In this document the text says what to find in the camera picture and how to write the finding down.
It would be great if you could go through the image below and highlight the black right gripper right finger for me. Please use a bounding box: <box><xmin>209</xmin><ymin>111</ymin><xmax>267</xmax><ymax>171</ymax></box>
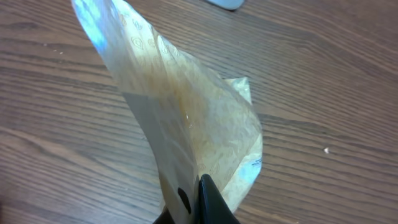
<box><xmin>199</xmin><ymin>174</ymin><xmax>240</xmax><ymax>224</ymax></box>

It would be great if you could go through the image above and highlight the beige snack bag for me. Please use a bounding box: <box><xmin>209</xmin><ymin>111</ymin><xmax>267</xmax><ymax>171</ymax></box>
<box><xmin>72</xmin><ymin>0</ymin><xmax>263</xmax><ymax>223</ymax></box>

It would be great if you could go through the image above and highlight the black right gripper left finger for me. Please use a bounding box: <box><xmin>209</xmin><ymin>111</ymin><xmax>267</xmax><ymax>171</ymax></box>
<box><xmin>153</xmin><ymin>208</ymin><xmax>171</xmax><ymax>224</ymax></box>

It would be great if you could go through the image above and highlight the white barcode scanner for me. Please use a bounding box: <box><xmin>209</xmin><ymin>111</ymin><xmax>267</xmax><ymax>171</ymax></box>
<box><xmin>206</xmin><ymin>0</ymin><xmax>245</xmax><ymax>11</ymax></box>

